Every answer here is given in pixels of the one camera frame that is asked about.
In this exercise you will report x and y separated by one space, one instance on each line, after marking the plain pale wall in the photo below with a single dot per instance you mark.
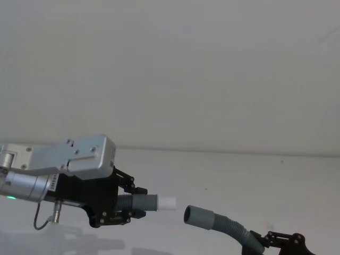
170 71

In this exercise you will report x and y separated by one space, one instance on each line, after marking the white table cloth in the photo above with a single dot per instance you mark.
239 180

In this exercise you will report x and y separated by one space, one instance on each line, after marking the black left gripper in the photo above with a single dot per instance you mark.
79 191

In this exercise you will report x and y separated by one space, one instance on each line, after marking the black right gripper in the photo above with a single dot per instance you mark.
296 247

